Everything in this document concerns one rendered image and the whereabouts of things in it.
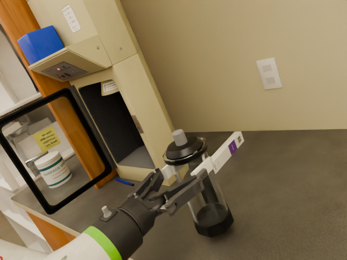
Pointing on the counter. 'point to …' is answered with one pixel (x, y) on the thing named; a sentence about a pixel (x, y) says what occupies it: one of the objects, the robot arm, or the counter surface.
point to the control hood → (77, 58)
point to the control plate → (64, 70)
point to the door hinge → (93, 126)
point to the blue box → (40, 44)
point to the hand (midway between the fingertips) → (189, 165)
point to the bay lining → (112, 120)
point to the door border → (23, 165)
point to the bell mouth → (108, 87)
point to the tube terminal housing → (115, 70)
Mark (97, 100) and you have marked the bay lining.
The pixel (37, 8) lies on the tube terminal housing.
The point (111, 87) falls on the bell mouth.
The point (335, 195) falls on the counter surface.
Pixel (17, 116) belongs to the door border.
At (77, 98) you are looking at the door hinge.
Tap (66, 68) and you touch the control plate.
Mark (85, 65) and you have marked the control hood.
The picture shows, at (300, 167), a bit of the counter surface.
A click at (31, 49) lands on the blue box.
